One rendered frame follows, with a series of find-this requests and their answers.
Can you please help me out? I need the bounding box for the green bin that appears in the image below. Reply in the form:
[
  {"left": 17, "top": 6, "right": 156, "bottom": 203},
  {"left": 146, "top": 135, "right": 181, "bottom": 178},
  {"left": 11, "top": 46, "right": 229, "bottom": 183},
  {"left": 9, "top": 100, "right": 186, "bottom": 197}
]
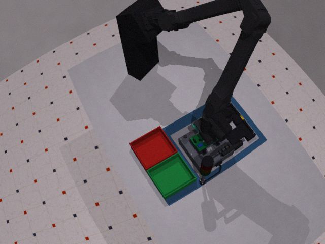
[{"left": 147, "top": 152, "right": 197, "bottom": 200}]

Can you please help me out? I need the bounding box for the green circuit board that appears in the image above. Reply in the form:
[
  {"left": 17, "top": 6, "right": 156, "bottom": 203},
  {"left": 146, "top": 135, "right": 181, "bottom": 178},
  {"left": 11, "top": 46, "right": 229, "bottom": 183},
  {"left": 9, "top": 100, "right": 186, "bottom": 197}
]
[{"left": 190, "top": 133, "right": 207, "bottom": 151}]

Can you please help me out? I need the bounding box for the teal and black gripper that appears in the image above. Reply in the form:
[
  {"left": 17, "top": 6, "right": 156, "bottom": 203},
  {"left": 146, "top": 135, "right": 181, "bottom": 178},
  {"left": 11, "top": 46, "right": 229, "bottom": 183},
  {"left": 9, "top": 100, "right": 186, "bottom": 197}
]
[{"left": 192, "top": 118, "right": 218, "bottom": 146}]

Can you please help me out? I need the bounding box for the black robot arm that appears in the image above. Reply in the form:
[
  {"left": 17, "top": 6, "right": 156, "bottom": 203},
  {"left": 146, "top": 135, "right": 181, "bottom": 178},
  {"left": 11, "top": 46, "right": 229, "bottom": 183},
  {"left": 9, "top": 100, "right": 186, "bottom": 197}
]
[{"left": 140, "top": 0, "right": 271, "bottom": 142}]

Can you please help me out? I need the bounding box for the red square tray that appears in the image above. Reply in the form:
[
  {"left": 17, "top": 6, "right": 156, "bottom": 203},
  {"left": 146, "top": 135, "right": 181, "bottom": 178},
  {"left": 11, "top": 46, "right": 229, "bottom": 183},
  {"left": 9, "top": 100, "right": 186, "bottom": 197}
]
[{"left": 129, "top": 126, "right": 178, "bottom": 172}]

